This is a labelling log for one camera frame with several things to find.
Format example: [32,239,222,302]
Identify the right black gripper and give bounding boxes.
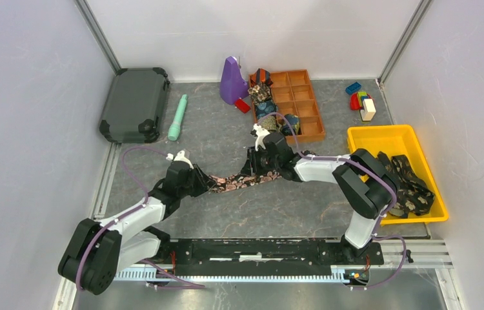
[240,145,280,178]

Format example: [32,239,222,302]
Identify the black pink rose tie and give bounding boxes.
[209,153,301,193]

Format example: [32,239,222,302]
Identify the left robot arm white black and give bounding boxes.
[57,161,214,295]

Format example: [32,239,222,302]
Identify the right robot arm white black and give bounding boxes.
[241,127,400,264]

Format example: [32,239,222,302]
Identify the dark paisley ties in bin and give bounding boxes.
[378,152,436,218]

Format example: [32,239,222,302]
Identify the rolled navy gold tie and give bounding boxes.
[280,114,301,136]

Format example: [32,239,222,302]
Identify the rolled olive patterned tie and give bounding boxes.
[259,115,280,132]

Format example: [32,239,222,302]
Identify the rolled blue patterned tie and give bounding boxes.
[254,100,277,120]

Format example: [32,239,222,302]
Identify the mint green flashlight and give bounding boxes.
[167,94,188,141]

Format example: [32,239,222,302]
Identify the small red block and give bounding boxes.
[234,98,251,114]

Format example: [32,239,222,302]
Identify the rolled brown floral tie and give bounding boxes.
[248,83,272,104]

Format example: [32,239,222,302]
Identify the orange compartment tray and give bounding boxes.
[248,70,326,143]

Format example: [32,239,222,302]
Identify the purple metronome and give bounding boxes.
[219,56,248,105]

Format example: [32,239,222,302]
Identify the rolled orange black tie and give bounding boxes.
[250,68,274,87]

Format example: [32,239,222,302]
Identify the dark green suitcase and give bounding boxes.
[98,67,170,143]

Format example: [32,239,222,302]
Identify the blue toy brick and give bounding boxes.
[345,82,361,96]

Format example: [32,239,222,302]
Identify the colourful toy block stack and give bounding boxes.
[349,91,376,122]

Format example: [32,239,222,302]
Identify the yellow plastic bin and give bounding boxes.
[347,125,449,225]

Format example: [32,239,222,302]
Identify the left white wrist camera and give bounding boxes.
[166,150,194,169]

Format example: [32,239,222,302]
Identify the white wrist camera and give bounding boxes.
[166,150,194,169]
[250,123,270,151]

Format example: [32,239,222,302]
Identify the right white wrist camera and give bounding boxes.
[250,123,270,151]

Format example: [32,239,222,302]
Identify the aluminium rail frame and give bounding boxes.
[113,240,453,287]

